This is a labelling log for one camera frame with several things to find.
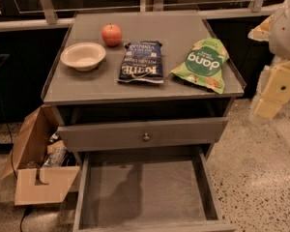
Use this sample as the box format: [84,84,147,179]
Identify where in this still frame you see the black cable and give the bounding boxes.
[0,80,32,232]

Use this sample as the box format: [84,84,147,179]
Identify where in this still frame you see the red apple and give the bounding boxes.
[101,23,123,46]

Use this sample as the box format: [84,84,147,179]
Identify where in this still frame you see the green rice chip bag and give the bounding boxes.
[171,38,229,94]

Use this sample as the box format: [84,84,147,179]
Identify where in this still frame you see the round metal drawer knob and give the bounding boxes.
[142,132,151,142]

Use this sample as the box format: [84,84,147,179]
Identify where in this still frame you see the grey top drawer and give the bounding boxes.
[58,117,228,152]

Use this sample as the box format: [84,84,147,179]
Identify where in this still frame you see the packaged items in box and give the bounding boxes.
[43,131,75,167]

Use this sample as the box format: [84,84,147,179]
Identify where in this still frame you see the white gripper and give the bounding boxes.
[247,0,290,119]

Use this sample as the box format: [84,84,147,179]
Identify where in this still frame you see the open cardboard box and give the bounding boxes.
[1,105,81,206]

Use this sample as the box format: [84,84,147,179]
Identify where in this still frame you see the white paper bowl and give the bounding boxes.
[60,43,106,72]

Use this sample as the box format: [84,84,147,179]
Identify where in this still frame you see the metal railing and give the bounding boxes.
[0,0,290,33]

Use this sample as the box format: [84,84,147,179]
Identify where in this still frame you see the grey open middle drawer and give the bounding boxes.
[72,146,236,232]

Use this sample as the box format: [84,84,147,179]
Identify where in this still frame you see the blue kettle chip bag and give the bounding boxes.
[118,41,163,84]

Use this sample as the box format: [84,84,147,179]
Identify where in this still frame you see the grey drawer cabinet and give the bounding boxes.
[41,10,247,168]

